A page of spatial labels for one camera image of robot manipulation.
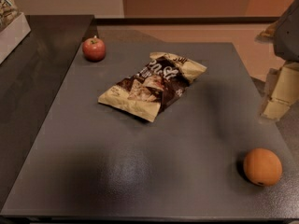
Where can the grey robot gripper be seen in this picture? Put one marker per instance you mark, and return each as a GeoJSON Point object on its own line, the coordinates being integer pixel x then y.
{"type": "Point", "coordinates": [289, 32]}

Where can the brown chip bag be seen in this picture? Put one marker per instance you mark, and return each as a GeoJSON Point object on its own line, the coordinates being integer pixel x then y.
{"type": "Point", "coordinates": [153, 89]}

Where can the orange fruit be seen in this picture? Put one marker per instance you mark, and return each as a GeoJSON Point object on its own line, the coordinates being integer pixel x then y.
{"type": "Point", "coordinates": [262, 167]}

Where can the red apple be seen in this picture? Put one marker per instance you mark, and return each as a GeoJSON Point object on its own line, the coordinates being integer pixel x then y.
{"type": "Point", "coordinates": [94, 49]}

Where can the white snack box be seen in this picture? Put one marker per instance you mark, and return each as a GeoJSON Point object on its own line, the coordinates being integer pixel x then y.
{"type": "Point", "coordinates": [14, 27]}

